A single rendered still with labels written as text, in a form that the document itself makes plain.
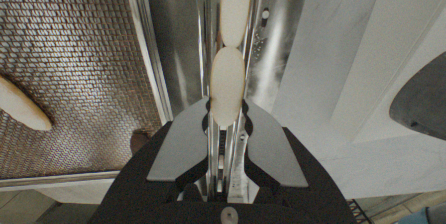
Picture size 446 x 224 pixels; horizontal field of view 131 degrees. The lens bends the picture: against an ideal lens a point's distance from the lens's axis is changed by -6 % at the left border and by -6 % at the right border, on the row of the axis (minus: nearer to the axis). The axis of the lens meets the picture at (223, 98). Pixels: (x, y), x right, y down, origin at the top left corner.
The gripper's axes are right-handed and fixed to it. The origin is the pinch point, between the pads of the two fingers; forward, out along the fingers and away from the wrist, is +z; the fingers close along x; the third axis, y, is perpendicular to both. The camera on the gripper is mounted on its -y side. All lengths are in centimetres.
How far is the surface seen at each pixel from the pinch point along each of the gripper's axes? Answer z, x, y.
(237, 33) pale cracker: 7.8, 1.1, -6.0
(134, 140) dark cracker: 3.0, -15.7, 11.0
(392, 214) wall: 78, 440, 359
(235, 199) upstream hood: 6.5, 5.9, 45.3
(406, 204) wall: 83, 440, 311
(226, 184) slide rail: 8.5, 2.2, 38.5
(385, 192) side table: 12, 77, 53
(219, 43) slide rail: 8.6, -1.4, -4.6
